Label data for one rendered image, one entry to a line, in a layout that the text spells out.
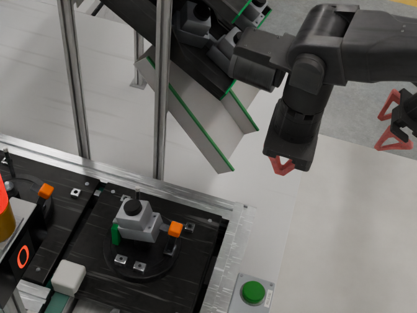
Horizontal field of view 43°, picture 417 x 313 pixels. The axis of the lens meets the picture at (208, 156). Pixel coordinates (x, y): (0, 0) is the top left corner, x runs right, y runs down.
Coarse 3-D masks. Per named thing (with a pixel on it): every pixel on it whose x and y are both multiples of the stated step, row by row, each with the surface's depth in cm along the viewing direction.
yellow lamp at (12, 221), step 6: (6, 210) 61; (0, 216) 61; (6, 216) 62; (12, 216) 64; (0, 222) 61; (6, 222) 62; (12, 222) 64; (0, 228) 62; (6, 228) 63; (12, 228) 64; (0, 234) 63; (6, 234) 63; (0, 240) 63
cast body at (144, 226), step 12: (132, 204) 88; (144, 204) 89; (120, 216) 88; (132, 216) 88; (144, 216) 89; (156, 216) 91; (120, 228) 91; (132, 228) 89; (144, 228) 89; (156, 228) 91; (144, 240) 91
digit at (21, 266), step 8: (24, 240) 68; (16, 248) 66; (24, 248) 69; (32, 248) 72; (16, 256) 67; (24, 256) 70; (32, 256) 72; (16, 264) 68; (24, 264) 70; (16, 272) 69; (16, 280) 69
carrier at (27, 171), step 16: (0, 160) 108; (16, 160) 108; (32, 160) 109; (16, 176) 103; (32, 176) 104; (48, 176) 106; (64, 176) 107; (80, 176) 107; (16, 192) 97; (32, 192) 101; (64, 192) 104; (48, 208) 99; (64, 208) 102; (80, 208) 102; (48, 224) 99; (64, 224) 100; (48, 240) 97; (64, 240) 97; (48, 256) 95; (32, 272) 93; (48, 272) 93
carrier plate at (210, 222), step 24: (120, 192) 106; (96, 216) 101; (168, 216) 103; (192, 216) 103; (216, 216) 104; (96, 240) 98; (192, 240) 100; (96, 264) 95; (192, 264) 97; (96, 288) 92; (120, 288) 92; (144, 288) 93; (168, 288) 93; (192, 288) 94; (144, 312) 90; (168, 312) 90
